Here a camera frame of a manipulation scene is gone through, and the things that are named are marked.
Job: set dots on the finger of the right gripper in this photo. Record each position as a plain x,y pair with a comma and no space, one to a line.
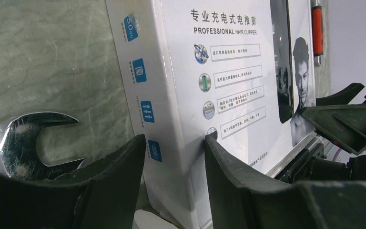
343,125
342,97

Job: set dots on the white hair clipper box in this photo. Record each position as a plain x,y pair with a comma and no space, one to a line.
237,70

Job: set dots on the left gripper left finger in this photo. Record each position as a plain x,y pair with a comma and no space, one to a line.
101,195

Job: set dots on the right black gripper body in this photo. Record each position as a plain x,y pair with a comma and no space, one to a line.
308,165

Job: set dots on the red handled adjustable wrench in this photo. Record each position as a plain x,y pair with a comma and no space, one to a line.
317,31

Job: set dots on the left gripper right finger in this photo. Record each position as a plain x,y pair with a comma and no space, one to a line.
243,198

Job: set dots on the silver combination wrench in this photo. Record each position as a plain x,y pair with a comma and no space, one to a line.
18,146

